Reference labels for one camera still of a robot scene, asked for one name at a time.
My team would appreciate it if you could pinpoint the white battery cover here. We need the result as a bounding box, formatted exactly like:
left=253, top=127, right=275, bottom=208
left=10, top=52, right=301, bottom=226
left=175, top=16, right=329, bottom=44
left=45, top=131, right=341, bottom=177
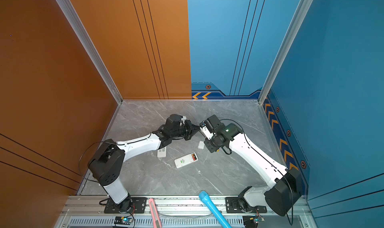
left=198, top=141, right=205, bottom=150

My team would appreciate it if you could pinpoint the aluminium corner post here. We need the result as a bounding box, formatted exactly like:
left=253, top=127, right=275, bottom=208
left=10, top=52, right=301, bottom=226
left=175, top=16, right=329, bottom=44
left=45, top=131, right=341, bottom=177
left=258, top=0, right=313, bottom=105
left=55, top=0, right=123, bottom=105

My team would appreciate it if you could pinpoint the aluminium corner post right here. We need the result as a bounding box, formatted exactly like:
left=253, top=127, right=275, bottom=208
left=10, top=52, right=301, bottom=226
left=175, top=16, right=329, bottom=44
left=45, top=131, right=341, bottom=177
left=258, top=0, right=313, bottom=105

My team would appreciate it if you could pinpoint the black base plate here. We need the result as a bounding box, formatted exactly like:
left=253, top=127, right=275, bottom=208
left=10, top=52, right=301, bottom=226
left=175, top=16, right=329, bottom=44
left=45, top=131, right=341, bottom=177
left=225, top=197, right=268, bottom=214
left=104, top=197, right=148, bottom=214

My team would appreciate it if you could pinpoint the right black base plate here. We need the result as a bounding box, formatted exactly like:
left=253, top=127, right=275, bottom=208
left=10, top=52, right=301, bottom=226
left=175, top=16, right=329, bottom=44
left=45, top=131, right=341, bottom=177
left=225, top=197, right=268, bottom=214

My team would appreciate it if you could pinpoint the right green circuit board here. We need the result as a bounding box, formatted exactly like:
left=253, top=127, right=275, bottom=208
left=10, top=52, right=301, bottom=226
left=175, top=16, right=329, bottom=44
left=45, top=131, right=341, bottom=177
left=243, top=216, right=265, bottom=228

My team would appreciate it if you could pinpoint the green circuit board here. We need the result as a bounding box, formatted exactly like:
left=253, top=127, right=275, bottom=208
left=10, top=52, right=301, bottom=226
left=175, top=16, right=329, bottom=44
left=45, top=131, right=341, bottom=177
left=243, top=216, right=265, bottom=228
left=113, top=216, right=136, bottom=228

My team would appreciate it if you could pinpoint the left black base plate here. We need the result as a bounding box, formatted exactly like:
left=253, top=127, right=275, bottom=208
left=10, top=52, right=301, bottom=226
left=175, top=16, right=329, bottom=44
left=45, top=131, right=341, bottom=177
left=104, top=197, right=148, bottom=214

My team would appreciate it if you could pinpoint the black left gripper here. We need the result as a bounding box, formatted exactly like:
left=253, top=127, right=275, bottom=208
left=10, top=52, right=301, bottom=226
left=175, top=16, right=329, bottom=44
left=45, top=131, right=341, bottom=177
left=171, top=120, right=201, bottom=141

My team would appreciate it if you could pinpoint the aluminium front rail frame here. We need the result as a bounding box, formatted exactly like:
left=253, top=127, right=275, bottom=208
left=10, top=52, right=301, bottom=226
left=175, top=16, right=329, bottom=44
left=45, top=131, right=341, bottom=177
left=55, top=195, right=317, bottom=228

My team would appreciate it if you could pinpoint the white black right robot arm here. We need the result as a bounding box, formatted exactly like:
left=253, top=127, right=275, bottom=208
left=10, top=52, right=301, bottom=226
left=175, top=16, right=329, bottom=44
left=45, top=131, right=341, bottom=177
left=200, top=122, right=303, bottom=217

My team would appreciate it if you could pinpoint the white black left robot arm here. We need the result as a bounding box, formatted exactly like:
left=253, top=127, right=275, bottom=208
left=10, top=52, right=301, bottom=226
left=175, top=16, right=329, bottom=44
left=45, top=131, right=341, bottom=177
left=88, top=120, right=200, bottom=213

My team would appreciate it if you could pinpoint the blue plastic flashlight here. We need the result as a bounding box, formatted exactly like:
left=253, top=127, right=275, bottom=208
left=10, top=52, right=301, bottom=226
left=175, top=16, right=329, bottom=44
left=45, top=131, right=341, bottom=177
left=199, top=191, right=231, bottom=228

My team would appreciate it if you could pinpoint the aluminium corner post left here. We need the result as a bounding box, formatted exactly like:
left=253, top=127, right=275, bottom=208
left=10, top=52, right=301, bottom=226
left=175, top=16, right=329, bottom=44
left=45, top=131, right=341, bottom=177
left=55, top=0, right=123, bottom=105

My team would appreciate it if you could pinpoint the left green circuit board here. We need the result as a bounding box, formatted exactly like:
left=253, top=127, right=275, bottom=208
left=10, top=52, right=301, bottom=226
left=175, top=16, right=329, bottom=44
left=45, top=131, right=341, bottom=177
left=113, top=216, right=136, bottom=228

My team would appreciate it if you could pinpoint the white remote with back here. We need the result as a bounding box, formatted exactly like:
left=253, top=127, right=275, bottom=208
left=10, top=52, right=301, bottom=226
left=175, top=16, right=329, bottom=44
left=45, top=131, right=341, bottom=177
left=175, top=153, right=198, bottom=169

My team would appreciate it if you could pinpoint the pink utility knife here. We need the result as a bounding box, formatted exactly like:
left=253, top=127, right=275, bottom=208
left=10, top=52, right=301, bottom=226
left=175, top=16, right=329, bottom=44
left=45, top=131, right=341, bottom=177
left=148, top=198, right=162, bottom=228

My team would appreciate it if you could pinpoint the white remote control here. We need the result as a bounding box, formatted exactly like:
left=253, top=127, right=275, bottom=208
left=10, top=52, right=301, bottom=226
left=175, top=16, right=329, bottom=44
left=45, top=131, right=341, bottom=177
left=157, top=147, right=167, bottom=159

